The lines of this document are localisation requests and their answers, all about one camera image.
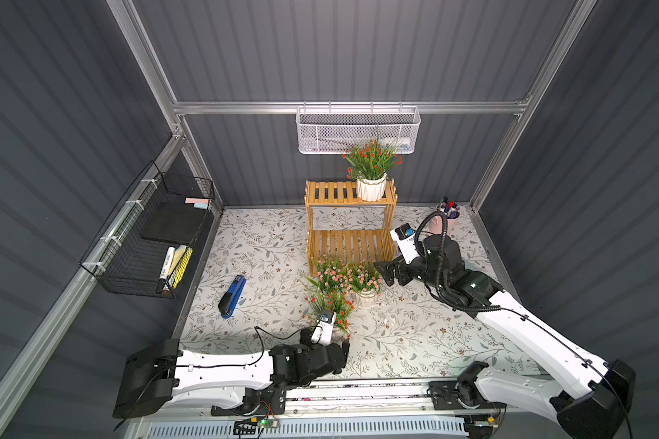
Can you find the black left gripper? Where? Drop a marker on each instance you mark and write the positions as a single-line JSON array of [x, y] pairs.
[[340, 351]]

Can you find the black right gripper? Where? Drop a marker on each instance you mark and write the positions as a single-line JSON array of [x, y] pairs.
[[401, 269]]

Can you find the red flower pot two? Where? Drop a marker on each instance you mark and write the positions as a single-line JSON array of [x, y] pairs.
[[337, 302]]

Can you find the pink flower pot two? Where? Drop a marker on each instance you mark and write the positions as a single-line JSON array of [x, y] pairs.
[[365, 283]]

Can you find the pink flower pot one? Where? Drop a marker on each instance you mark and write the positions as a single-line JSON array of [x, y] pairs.
[[329, 276]]

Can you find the red flower pot one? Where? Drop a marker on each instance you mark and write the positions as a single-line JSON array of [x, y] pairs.
[[369, 163]]

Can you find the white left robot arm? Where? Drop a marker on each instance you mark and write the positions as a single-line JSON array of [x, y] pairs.
[[164, 375]]

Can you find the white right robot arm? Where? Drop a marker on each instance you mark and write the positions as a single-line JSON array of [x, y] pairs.
[[587, 396]]

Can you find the wooden two-tier rack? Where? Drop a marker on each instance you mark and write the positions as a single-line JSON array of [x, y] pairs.
[[326, 203]]

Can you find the pink pen cup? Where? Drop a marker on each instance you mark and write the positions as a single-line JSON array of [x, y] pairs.
[[435, 225]]

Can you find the floral table mat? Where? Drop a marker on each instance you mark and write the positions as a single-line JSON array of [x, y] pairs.
[[405, 333]]

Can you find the blue stapler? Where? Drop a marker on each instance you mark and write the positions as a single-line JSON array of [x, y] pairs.
[[231, 297]]

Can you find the yellow black marker pack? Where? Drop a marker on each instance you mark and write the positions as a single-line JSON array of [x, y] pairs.
[[179, 264]]

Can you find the white marker in basket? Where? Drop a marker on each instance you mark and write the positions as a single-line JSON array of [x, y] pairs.
[[165, 269]]

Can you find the black notebook in basket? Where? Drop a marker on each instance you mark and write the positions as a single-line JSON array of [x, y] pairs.
[[173, 223]]

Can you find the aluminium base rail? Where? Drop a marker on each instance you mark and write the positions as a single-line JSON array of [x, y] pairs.
[[357, 395]]

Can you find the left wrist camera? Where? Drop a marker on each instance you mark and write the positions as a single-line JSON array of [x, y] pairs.
[[322, 333]]

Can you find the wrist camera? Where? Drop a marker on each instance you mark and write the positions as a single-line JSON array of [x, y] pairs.
[[404, 237], [322, 333]]

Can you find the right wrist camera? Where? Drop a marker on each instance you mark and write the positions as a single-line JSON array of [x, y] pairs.
[[404, 237]]

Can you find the white wire wall basket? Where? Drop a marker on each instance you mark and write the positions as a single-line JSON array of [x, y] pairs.
[[332, 130]]

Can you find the black wire wall basket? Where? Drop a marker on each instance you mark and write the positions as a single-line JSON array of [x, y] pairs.
[[148, 245]]

